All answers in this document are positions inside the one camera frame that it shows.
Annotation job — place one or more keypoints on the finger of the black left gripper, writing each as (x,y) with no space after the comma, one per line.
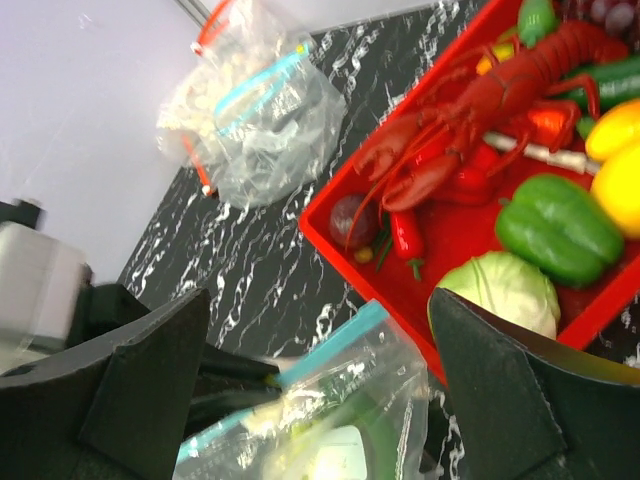
(227,383)

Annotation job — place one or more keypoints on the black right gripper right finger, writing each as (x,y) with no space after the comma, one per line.
(532,408)

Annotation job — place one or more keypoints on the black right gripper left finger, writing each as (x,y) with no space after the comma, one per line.
(114,407)

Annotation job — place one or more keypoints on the blue zipper clear bag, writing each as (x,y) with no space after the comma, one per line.
(356,407)

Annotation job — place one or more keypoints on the red zipper clear bag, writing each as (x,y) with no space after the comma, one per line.
(236,73)

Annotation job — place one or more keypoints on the green toy cabbage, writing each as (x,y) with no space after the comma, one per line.
(510,288)

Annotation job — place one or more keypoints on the green toy bell pepper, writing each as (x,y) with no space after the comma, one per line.
(555,224)

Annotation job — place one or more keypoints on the purple toy onion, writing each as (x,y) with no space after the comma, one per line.
(349,232)

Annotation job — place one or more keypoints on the red toy chili pepper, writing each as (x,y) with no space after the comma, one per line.
(408,241)

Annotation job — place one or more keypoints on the yellow toy lemon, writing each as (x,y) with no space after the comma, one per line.
(616,189)

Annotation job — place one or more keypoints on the red plastic bin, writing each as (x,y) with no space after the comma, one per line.
(455,233)

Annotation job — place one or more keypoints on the red toy lobster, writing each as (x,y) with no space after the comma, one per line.
(416,154)

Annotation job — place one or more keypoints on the purple toy grapes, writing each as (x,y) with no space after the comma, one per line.
(618,17)

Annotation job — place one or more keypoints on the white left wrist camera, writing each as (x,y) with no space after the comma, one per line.
(41,279)

